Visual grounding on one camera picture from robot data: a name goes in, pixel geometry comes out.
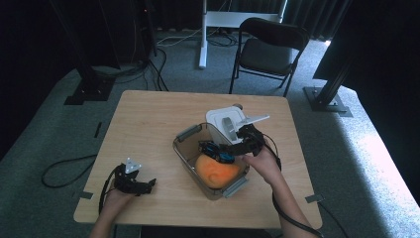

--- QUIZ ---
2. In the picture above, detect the black floor cable loop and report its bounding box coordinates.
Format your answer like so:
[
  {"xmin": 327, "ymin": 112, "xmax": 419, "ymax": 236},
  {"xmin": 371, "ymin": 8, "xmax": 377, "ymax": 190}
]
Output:
[{"xmin": 41, "ymin": 154, "xmax": 99, "ymax": 189}]

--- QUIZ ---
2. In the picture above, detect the orange plush toy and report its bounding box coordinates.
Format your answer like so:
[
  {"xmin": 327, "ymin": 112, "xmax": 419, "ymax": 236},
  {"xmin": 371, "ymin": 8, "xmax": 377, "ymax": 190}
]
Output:
[{"xmin": 194, "ymin": 153, "xmax": 245, "ymax": 190}]

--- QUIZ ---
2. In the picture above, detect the black metal stand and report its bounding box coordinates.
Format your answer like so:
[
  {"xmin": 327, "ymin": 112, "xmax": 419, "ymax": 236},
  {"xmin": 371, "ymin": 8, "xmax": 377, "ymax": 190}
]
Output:
[
  {"xmin": 302, "ymin": 0, "xmax": 420, "ymax": 118},
  {"xmin": 49, "ymin": 0, "xmax": 117, "ymax": 106}
]

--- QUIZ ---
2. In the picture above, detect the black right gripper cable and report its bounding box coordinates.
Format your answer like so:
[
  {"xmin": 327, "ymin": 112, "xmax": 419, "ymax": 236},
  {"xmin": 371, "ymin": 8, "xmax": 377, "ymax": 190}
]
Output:
[{"xmin": 262, "ymin": 133, "xmax": 325, "ymax": 238}]

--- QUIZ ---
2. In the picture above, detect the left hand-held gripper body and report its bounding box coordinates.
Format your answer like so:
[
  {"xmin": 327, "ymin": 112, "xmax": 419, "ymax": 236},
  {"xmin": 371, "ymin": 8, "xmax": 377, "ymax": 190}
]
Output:
[{"xmin": 113, "ymin": 157, "xmax": 148, "ymax": 196}]

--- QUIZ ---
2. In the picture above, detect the black folding chair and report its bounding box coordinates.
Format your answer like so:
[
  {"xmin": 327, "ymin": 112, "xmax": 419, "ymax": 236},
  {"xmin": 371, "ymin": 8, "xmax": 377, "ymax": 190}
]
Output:
[{"xmin": 228, "ymin": 17, "xmax": 312, "ymax": 98}]

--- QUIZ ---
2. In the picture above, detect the white desk frame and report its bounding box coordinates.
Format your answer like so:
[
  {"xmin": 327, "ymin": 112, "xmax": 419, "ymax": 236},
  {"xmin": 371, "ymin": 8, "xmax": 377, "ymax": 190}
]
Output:
[{"xmin": 197, "ymin": 0, "xmax": 289, "ymax": 70}]

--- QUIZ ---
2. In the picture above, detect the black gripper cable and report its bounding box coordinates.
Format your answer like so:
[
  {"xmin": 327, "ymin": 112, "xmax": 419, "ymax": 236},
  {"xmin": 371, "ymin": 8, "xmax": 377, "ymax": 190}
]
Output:
[
  {"xmin": 98, "ymin": 164, "xmax": 127, "ymax": 216},
  {"xmin": 262, "ymin": 133, "xmax": 325, "ymax": 238}
]

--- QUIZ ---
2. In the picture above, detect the dark curtain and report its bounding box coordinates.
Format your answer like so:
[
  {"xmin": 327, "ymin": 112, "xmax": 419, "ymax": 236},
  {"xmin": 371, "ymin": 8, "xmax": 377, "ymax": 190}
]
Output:
[{"xmin": 282, "ymin": 0, "xmax": 353, "ymax": 42}]

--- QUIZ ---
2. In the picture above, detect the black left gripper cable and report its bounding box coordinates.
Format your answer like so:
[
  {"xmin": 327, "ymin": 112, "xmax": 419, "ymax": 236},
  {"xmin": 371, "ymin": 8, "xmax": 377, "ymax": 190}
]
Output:
[{"xmin": 98, "ymin": 164, "xmax": 127, "ymax": 216}]

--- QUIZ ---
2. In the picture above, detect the person's right hand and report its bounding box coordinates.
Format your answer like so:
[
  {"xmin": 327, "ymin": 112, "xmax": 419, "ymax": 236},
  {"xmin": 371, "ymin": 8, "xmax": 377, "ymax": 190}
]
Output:
[{"xmin": 242, "ymin": 146, "xmax": 282, "ymax": 186}]

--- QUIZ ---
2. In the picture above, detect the white plastic container box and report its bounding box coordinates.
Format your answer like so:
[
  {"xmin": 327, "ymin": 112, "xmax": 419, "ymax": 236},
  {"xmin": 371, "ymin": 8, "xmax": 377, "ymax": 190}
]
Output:
[{"xmin": 205, "ymin": 105, "xmax": 248, "ymax": 147}]

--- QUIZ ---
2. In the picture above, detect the clear plastic storage box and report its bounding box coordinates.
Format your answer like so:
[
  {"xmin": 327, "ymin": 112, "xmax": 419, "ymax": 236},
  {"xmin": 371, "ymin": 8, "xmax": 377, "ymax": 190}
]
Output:
[{"xmin": 171, "ymin": 121, "xmax": 251, "ymax": 201}]

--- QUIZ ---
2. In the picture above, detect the black floor cable bundle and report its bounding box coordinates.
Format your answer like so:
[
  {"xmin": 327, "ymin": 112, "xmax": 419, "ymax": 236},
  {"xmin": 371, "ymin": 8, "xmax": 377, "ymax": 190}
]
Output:
[{"xmin": 92, "ymin": 48, "xmax": 170, "ymax": 92}]

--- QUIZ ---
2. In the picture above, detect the white floor cable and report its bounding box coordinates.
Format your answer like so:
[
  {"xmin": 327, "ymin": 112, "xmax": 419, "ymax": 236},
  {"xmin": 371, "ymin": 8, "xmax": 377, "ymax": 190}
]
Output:
[{"xmin": 156, "ymin": 27, "xmax": 203, "ymax": 48}]

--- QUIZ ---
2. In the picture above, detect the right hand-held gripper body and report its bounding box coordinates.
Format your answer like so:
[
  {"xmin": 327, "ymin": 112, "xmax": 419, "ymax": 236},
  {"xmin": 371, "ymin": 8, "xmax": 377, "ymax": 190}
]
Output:
[{"xmin": 235, "ymin": 113, "xmax": 270, "ymax": 158}]

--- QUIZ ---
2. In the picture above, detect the person's left hand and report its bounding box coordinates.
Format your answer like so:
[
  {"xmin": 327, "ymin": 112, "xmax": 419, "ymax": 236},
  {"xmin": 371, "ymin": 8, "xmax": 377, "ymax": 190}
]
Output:
[{"xmin": 103, "ymin": 187, "xmax": 137, "ymax": 216}]

